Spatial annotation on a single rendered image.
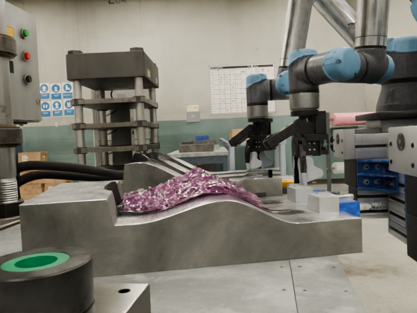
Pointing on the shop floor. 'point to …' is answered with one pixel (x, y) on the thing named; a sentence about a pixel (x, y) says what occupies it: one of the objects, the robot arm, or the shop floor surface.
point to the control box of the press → (23, 66)
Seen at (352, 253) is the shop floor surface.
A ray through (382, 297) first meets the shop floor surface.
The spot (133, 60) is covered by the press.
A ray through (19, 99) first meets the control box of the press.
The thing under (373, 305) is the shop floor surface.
